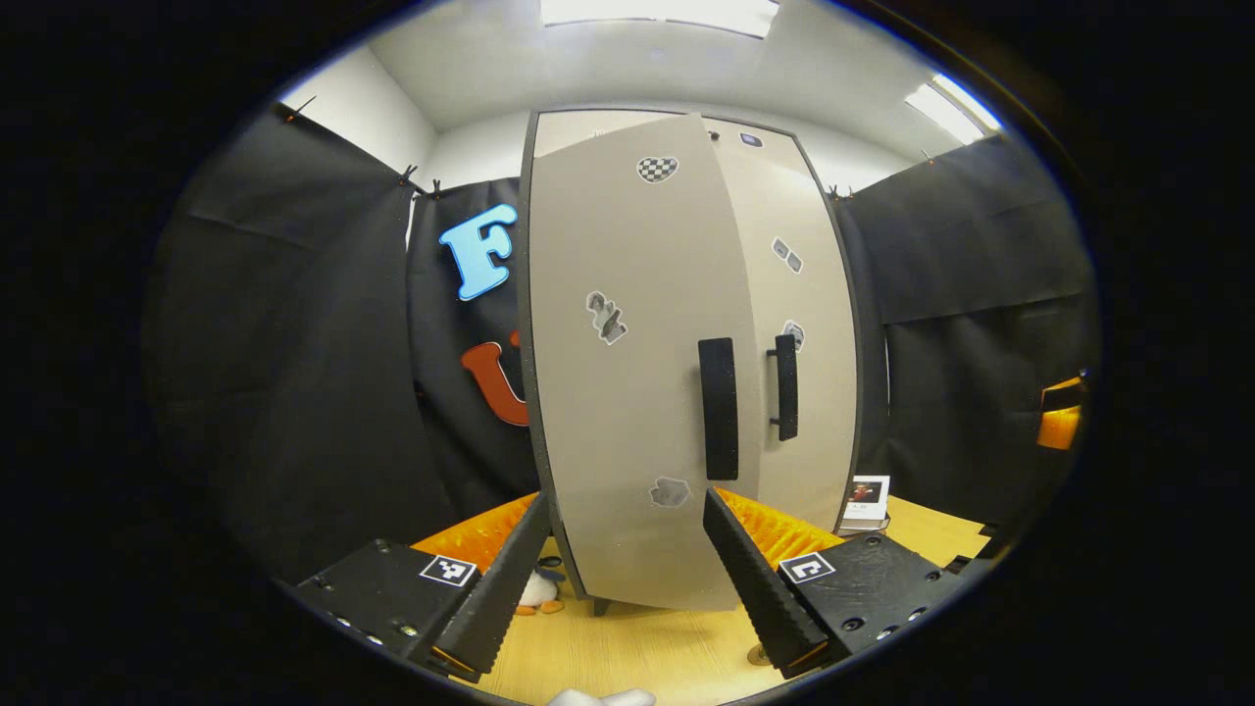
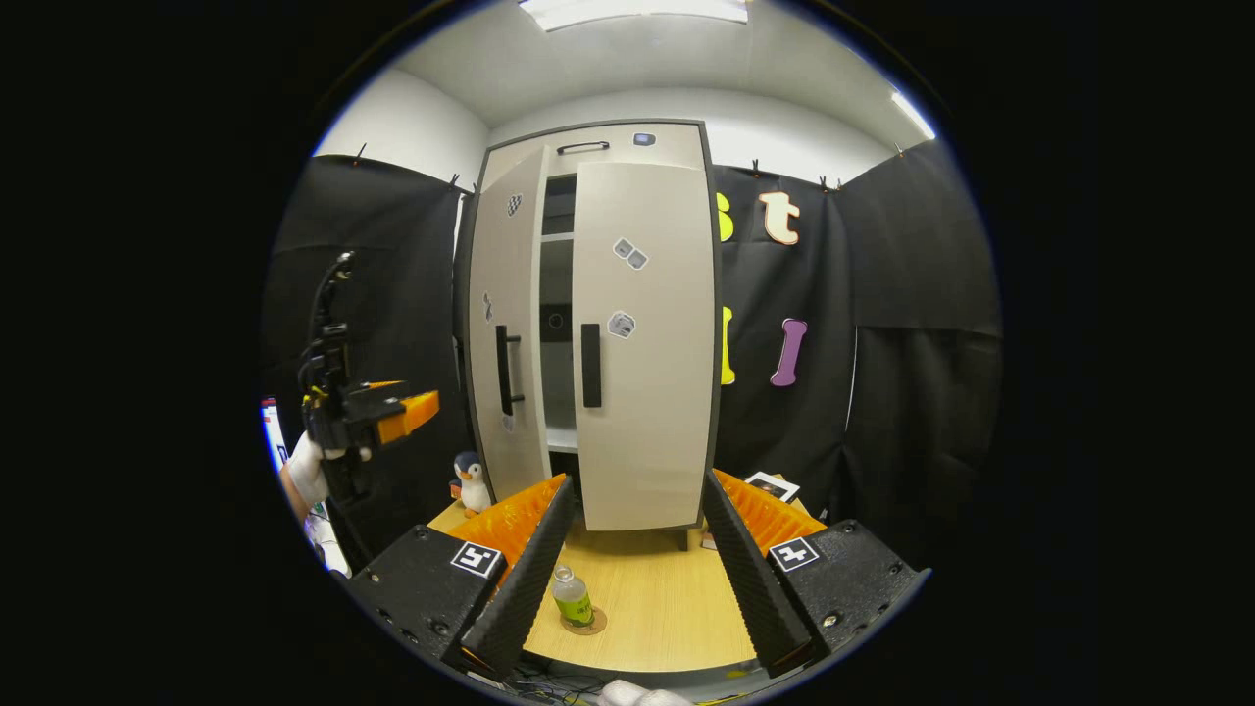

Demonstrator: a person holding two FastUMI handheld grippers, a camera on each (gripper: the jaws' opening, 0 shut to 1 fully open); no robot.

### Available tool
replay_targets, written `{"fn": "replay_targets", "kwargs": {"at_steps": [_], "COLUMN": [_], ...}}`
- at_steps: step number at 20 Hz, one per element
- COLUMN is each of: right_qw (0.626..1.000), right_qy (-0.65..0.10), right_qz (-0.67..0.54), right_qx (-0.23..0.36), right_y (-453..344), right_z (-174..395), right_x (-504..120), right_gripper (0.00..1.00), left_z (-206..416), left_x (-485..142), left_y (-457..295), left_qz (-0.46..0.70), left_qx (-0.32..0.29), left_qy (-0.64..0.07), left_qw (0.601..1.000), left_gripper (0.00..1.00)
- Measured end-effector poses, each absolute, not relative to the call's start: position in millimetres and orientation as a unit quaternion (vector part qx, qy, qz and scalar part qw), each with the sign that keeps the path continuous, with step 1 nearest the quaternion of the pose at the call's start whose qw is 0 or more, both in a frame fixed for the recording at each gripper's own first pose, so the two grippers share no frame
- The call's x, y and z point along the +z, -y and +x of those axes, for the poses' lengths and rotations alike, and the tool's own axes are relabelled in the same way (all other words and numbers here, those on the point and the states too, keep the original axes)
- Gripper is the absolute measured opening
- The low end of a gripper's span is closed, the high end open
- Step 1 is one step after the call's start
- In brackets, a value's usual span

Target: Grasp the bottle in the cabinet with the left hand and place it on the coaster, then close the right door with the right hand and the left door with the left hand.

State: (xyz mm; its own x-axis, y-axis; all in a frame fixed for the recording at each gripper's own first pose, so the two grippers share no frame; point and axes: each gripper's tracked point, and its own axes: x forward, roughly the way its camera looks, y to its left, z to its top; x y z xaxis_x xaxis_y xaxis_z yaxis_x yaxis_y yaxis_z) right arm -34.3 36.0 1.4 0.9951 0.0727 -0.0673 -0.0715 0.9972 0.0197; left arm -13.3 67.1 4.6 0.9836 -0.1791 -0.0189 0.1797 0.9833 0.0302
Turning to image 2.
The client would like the penguin plush toy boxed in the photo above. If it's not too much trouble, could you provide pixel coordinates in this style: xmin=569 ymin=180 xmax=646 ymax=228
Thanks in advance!
xmin=449 ymin=451 xmax=494 ymax=519

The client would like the large ceiling light panel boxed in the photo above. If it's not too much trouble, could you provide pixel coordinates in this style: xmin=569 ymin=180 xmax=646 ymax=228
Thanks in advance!
xmin=520 ymin=0 xmax=751 ymax=30

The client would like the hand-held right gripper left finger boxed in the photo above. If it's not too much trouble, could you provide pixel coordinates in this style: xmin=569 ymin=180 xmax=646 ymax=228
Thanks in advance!
xmin=348 ymin=474 xmax=577 ymax=678

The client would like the cabinet door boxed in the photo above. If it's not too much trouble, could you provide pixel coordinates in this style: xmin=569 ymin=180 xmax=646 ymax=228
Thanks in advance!
xmin=572 ymin=160 xmax=719 ymax=533
xmin=468 ymin=145 xmax=552 ymax=503

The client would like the white photo cover book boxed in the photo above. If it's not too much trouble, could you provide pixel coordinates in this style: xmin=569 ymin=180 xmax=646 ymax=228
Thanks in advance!
xmin=743 ymin=471 xmax=801 ymax=504

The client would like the green label plastic bottle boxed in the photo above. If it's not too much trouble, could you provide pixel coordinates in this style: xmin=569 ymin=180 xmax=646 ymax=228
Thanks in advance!
xmin=551 ymin=564 xmax=595 ymax=629

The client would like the beige cabinet drawer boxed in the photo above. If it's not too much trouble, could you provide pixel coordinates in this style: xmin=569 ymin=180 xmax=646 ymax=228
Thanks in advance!
xmin=480 ymin=123 xmax=709 ymax=179

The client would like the computer monitor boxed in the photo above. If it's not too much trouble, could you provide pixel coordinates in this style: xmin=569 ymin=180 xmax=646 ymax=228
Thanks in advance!
xmin=261 ymin=395 xmax=291 ymax=472

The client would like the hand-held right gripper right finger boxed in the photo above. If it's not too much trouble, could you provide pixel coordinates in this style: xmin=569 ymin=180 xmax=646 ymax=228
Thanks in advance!
xmin=702 ymin=469 xmax=930 ymax=678

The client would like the small ceiling light panel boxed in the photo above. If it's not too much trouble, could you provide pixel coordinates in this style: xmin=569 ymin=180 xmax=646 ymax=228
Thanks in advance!
xmin=890 ymin=91 xmax=937 ymax=140

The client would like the grey white cabinet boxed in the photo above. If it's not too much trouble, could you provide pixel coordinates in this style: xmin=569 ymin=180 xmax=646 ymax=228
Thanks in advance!
xmin=456 ymin=120 xmax=725 ymax=552

